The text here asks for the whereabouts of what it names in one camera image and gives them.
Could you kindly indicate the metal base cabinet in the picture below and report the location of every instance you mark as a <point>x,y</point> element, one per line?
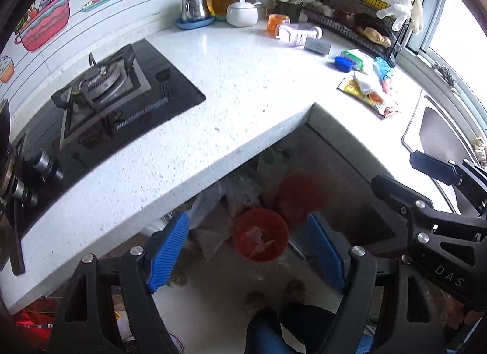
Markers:
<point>342,171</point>

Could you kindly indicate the blue saucer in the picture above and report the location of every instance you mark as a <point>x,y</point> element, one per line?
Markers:
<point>190,24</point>

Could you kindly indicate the white sugar bowl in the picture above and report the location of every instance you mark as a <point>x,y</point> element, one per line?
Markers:
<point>241,11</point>

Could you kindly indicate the green white box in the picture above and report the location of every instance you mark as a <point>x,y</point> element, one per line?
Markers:
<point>357,59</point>

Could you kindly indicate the pile of clear plastic bags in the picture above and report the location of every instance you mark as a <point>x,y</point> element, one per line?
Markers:
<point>228,198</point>

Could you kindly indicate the black frying pan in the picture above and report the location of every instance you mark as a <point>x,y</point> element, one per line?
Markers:
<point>5,148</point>

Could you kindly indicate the person's blue jeans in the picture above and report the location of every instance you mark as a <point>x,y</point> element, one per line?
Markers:
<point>266,333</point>

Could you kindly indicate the person's right shoe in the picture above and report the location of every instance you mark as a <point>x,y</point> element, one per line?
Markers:
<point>295,290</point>

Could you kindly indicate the dark utensil cup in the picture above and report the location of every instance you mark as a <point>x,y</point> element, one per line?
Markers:
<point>288,10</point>

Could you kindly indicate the kitchen wall sticker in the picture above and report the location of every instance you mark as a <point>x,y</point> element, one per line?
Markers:
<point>49,22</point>

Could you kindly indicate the clear plastic container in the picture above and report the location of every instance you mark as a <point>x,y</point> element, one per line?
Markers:
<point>298,32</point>

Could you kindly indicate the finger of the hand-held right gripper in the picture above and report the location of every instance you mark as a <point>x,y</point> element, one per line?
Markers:
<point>433,165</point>
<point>395,190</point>

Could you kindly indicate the small grey box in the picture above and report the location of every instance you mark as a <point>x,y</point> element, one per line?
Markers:
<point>317,47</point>

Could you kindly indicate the red packaging bag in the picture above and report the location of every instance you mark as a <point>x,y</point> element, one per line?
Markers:
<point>30,323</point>

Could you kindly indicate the orange plastic cup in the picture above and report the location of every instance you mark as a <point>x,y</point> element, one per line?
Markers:
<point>277,23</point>

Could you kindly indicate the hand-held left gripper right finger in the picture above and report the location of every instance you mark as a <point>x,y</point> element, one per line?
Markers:
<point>327,251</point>

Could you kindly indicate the window frame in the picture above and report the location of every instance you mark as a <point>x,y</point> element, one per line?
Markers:
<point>430,15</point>

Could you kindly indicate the person's shoe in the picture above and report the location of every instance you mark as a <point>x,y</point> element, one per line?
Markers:
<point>295,290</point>
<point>255,300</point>

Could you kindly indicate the sauce packet wrapper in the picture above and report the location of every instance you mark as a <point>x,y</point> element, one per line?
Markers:
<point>365,95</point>

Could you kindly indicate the blue pink plastic bag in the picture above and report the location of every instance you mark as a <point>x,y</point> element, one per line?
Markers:
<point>382,72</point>

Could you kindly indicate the blue plastic lid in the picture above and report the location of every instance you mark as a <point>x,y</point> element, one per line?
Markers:
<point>342,64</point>

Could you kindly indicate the steel teapot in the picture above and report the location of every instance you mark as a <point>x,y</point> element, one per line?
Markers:
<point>194,5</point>

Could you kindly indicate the black glass gas stove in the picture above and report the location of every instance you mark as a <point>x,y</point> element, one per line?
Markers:
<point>167,87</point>

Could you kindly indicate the tan lumpy root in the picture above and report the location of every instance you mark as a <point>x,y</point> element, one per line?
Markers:
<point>378,36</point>

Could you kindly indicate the dark dish scrubber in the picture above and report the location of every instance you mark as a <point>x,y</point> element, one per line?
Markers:
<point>445,73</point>

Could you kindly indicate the stainless steel sink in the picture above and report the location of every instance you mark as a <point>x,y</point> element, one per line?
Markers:
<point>433,133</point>

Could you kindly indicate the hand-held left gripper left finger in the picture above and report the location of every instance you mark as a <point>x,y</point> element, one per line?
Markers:
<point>169,251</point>

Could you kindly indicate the red trash bin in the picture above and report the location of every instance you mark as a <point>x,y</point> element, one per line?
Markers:
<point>258,236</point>

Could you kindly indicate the white rubber glove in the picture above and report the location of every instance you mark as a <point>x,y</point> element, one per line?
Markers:
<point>403,5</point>

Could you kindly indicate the beige dish rag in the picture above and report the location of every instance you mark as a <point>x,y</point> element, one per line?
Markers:
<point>480,150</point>

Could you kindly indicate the silver stove knob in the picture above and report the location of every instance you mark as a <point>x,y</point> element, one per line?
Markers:
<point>23,192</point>
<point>45,165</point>

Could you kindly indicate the person's left shoe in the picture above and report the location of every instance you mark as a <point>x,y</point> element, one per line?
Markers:
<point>255,300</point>

